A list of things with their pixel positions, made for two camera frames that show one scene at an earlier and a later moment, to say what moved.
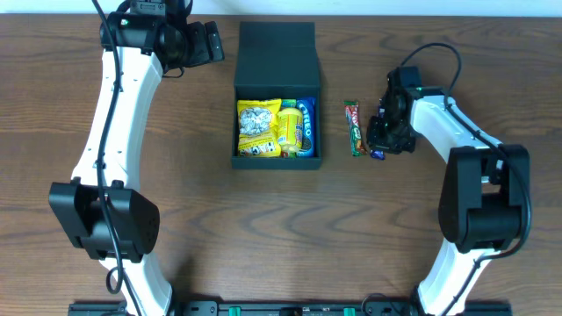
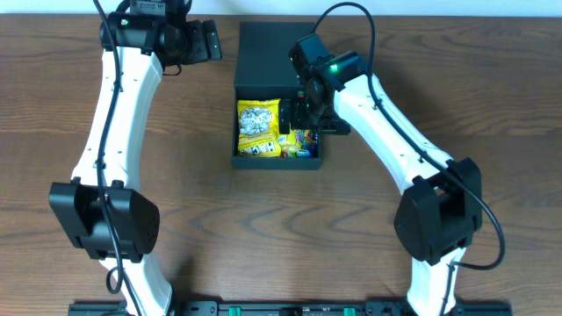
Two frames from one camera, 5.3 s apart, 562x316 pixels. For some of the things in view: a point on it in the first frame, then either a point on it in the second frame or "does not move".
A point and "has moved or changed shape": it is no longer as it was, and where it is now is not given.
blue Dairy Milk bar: x=377 y=154 has moved or changed shape
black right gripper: x=391 y=137 -> x=285 y=116
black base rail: x=292 y=308 does not move
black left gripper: x=204 y=45 does not move
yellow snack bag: x=258 y=127 does not move
